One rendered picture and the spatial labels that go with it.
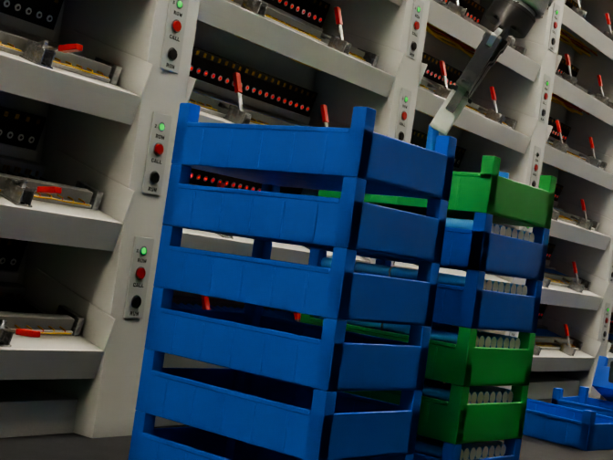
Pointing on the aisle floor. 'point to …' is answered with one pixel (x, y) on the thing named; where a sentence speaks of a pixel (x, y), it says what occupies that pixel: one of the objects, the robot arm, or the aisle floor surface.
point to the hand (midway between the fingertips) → (449, 113)
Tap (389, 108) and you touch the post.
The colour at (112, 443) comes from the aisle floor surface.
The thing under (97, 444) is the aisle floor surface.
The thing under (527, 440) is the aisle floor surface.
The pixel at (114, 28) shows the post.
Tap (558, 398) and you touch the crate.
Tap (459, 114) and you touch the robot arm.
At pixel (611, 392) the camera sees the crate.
